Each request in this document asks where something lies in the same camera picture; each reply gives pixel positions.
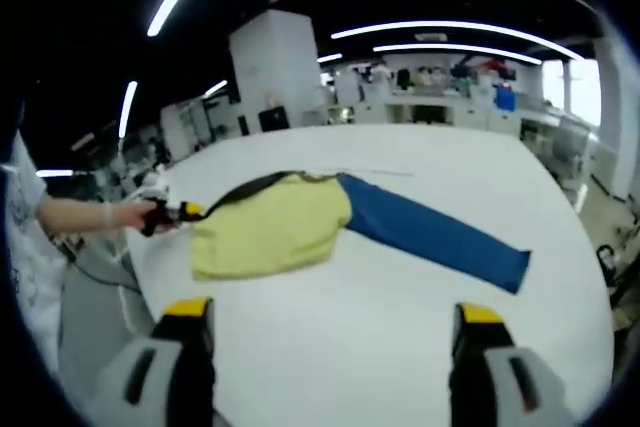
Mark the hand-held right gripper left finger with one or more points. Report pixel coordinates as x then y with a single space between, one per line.
165 362

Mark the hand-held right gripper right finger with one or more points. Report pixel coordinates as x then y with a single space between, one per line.
500 372

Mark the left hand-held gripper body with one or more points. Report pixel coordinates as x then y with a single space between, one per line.
159 214

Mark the yellow garment with blue sleeve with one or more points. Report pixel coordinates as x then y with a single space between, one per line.
270 232

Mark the person's left hand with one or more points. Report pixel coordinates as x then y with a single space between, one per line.
125 214

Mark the white storage cabinet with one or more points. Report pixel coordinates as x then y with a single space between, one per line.
182 129

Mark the black monitor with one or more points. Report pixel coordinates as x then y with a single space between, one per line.
273 119

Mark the person's white printed shirt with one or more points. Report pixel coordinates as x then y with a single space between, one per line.
30 247

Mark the large white pillar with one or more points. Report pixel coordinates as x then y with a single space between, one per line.
272 62

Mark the grey office chair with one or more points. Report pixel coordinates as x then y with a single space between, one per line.
572 142

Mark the white background workbenches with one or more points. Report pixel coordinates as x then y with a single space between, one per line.
435 109

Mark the blue container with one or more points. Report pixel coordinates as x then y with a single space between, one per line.
505 98

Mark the bright window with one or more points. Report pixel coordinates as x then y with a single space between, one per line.
575 92

